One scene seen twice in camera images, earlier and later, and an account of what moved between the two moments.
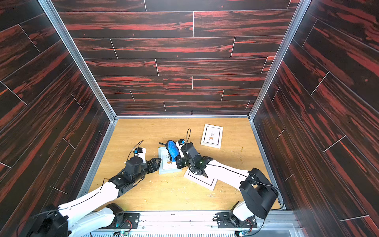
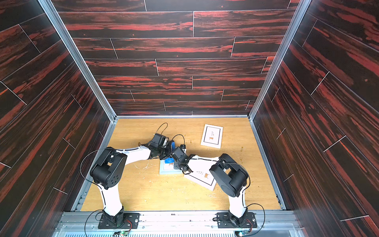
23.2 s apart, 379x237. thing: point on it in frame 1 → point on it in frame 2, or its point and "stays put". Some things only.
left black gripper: x=152 y=161 → x=169 y=147
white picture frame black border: x=212 y=136 stays put
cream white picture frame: x=209 y=182 stays put
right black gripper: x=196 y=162 → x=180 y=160
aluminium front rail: x=204 y=223 stays put
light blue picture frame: x=167 y=166 stays put
